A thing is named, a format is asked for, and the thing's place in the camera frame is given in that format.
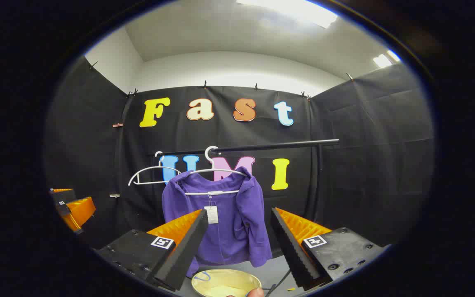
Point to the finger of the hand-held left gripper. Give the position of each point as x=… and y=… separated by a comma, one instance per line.
x=63, y=197
x=81, y=210

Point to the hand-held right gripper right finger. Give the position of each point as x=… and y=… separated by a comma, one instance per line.
x=291, y=251

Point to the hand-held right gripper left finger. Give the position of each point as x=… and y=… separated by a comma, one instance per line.
x=184, y=255

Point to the beige laundry hamper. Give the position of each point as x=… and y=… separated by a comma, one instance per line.
x=225, y=284

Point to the purple knit cardigan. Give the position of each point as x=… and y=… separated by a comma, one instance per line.
x=237, y=214

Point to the white plastic hanger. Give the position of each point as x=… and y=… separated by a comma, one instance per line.
x=221, y=192
x=151, y=168

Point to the black clothes rack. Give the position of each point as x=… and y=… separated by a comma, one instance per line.
x=270, y=146

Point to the small ceiling light panel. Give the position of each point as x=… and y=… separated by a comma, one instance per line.
x=384, y=60

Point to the long ceiling light panel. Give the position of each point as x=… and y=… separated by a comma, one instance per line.
x=291, y=10

